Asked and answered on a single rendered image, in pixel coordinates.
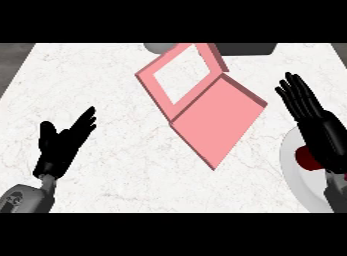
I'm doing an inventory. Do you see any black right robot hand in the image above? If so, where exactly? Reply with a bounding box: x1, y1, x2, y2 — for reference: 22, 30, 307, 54
273, 71, 347, 178

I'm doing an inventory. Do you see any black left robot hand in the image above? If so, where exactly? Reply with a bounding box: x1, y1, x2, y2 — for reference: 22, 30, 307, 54
31, 106, 97, 181

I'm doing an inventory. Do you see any dark red can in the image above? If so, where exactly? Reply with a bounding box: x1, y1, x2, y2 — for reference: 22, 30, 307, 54
294, 145, 326, 172

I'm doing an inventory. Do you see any white round plate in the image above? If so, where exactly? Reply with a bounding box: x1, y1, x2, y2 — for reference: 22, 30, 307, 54
277, 125, 338, 214

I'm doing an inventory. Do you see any pink open cardboard box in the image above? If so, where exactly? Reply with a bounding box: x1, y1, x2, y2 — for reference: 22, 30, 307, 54
134, 43, 268, 172

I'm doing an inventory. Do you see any dark grey appliance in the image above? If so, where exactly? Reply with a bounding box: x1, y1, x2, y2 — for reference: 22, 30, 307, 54
212, 43, 279, 57

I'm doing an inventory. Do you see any grey round object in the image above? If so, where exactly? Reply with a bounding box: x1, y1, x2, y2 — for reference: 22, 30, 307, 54
141, 43, 178, 55

